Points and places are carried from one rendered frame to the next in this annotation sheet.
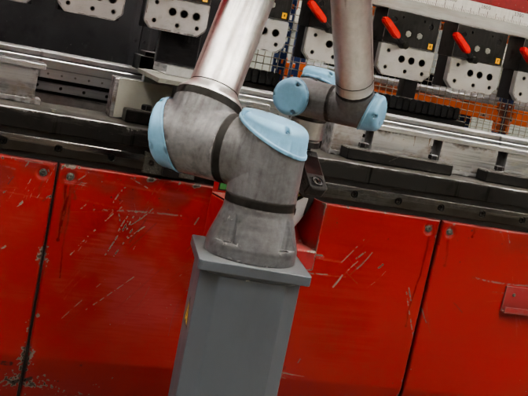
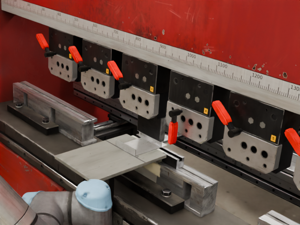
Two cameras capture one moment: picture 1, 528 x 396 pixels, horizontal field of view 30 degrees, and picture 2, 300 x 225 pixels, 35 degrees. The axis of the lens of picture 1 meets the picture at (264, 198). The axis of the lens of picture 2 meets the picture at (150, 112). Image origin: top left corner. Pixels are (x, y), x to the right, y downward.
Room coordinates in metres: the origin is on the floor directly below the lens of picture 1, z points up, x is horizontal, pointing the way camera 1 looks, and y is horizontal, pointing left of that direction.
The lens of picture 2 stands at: (1.81, -0.93, 1.62)
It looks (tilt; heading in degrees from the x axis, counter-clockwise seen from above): 21 degrees down; 65
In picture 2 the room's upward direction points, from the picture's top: 4 degrees clockwise
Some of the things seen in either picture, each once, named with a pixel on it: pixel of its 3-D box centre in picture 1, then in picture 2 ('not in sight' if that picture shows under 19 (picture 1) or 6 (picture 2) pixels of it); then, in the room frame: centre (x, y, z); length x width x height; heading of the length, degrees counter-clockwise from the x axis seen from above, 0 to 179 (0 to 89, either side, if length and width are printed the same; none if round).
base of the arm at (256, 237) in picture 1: (254, 225); not in sight; (1.58, 0.00, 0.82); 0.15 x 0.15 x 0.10
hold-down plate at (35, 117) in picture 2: not in sight; (31, 117); (2.14, 0.82, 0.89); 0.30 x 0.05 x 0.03; 109
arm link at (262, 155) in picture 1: (265, 154); not in sight; (1.58, 0.01, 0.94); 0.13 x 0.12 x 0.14; 68
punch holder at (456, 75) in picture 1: (469, 59); not in sight; (2.64, -0.46, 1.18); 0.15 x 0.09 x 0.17; 109
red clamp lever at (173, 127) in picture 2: not in sight; (174, 126); (2.38, 0.11, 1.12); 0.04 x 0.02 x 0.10; 19
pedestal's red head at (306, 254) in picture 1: (264, 218); not in sight; (2.10, -0.01, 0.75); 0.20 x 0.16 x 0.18; 118
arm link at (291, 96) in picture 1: (305, 97); (47, 213); (2.00, -0.04, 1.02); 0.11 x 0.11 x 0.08; 68
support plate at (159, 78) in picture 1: (185, 82); (111, 156); (2.25, 0.23, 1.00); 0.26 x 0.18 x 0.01; 19
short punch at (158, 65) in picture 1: (176, 53); (151, 127); (2.39, 0.27, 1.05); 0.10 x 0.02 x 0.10; 109
